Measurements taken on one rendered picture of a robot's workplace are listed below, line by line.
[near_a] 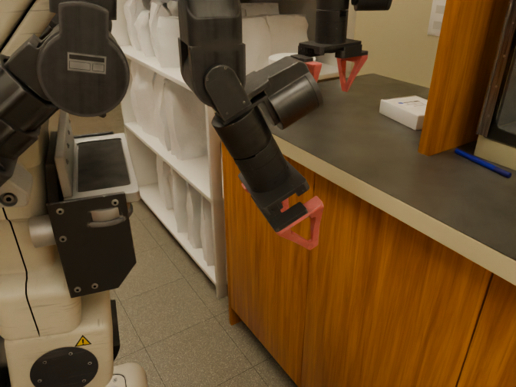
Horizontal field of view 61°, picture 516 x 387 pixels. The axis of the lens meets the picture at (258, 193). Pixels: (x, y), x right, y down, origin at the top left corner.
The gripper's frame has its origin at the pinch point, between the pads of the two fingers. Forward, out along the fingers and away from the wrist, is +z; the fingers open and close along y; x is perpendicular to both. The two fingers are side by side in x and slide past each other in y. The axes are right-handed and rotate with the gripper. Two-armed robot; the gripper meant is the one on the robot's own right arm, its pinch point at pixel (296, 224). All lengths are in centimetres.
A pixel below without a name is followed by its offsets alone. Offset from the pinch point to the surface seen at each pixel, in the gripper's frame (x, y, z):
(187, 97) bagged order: -1, 141, 24
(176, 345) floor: 55, 77, 84
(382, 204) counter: -17.8, 12.9, 18.5
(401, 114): -44, 45, 26
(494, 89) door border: -51, 19, 15
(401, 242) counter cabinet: -17.6, 10.1, 27.1
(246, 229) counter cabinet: 8, 67, 47
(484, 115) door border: -48, 20, 20
